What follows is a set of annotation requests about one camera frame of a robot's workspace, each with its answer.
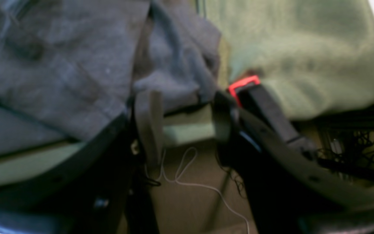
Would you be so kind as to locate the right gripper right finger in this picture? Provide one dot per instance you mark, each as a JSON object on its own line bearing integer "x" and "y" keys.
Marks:
{"x": 287, "y": 193}

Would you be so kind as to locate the grey t-shirt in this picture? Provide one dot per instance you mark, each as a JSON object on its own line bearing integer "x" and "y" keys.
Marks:
{"x": 67, "y": 67}

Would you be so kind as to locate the red black clamp top left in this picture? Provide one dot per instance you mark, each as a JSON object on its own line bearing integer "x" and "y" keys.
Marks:
{"x": 250, "y": 94}

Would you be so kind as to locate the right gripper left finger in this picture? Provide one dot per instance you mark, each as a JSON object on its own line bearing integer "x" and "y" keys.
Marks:
{"x": 91, "y": 191}

